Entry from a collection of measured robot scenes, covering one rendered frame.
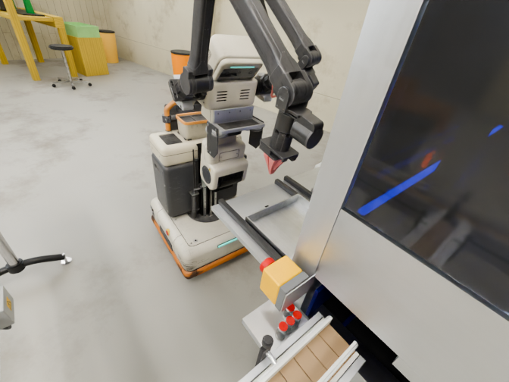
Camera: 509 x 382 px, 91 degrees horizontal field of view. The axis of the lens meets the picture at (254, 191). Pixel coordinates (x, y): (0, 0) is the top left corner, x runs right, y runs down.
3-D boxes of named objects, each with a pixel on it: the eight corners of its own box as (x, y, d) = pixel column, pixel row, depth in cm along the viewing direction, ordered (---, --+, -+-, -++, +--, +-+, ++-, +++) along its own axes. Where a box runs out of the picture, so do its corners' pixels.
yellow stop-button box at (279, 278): (302, 295, 58) (310, 276, 54) (279, 312, 54) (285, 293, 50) (279, 272, 62) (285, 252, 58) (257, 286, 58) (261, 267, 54)
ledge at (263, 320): (320, 339, 60) (322, 335, 59) (280, 377, 53) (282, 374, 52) (279, 295, 68) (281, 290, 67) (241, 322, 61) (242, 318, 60)
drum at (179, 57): (200, 91, 526) (199, 53, 484) (182, 94, 495) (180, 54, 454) (185, 86, 546) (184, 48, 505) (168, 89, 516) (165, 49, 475)
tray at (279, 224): (372, 257, 81) (376, 249, 79) (321, 299, 66) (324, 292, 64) (296, 200, 101) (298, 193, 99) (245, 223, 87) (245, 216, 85)
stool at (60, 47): (80, 91, 446) (69, 49, 408) (45, 86, 443) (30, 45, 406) (98, 83, 493) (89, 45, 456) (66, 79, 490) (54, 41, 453)
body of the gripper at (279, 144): (281, 164, 68) (289, 140, 63) (258, 144, 73) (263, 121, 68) (298, 158, 71) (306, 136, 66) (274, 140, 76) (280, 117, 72)
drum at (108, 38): (123, 63, 663) (117, 32, 623) (107, 64, 635) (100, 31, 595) (115, 60, 683) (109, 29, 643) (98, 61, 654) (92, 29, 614)
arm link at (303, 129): (304, 79, 62) (279, 83, 58) (341, 99, 57) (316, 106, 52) (292, 122, 71) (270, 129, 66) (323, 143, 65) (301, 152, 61)
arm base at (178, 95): (195, 79, 109) (167, 80, 102) (201, 70, 102) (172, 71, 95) (200, 99, 109) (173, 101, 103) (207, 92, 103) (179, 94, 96)
